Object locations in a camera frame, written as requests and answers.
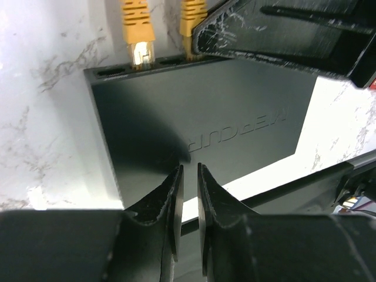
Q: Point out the black network switch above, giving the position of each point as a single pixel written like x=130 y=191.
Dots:
x=233 y=116

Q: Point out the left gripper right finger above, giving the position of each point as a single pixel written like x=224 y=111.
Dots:
x=223 y=232

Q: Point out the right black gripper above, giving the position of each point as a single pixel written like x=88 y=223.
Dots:
x=362 y=74

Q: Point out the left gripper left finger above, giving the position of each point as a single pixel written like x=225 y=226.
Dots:
x=152 y=231

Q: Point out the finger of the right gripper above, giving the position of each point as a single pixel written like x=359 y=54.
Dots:
x=322 y=36

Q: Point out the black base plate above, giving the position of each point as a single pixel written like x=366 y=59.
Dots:
x=316 y=193

